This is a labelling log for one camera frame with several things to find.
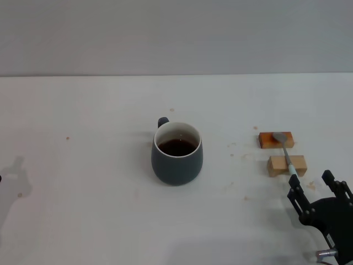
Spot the metal spoon light blue handle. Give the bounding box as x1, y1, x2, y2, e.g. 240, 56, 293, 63
272, 131, 299, 177

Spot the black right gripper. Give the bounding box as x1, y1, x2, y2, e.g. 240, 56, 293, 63
286, 170, 353, 265

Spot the light wooden notched block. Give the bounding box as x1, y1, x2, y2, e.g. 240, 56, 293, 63
266, 155, 308, 178

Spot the black cable with metal plugs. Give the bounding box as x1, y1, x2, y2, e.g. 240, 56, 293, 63
315, 247, 339, 263

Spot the orange stained wooden block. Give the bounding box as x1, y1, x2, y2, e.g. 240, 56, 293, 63
258, 131, 296, 150

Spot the dark grey coffee mug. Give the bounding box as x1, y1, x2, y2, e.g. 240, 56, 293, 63
151, 116, 204, 187

